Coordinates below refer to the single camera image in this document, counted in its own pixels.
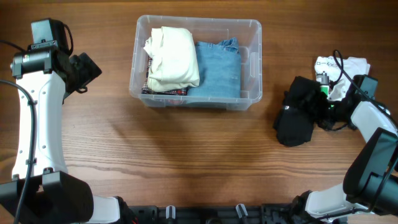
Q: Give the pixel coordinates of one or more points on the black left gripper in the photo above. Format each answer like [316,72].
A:
[89,69]

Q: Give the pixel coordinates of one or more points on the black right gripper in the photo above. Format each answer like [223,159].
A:
[328,124]

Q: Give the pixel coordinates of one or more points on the black cloth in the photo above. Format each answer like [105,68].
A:
[303,105]

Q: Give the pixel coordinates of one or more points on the red navy plaid shirt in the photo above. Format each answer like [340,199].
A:
[147,90]

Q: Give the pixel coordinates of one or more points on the cream cloth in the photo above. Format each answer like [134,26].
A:
[174,60]

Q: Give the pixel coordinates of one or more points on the blue denim jeans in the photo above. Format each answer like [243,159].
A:
[219,69]

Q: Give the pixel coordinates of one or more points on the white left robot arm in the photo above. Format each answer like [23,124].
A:
[41,189]

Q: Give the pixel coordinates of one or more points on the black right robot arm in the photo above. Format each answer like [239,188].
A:
[370,184]

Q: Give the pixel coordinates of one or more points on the clear plastic storage container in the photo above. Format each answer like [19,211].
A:
[249,35]

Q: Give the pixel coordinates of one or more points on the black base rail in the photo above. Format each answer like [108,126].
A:
[264,214]

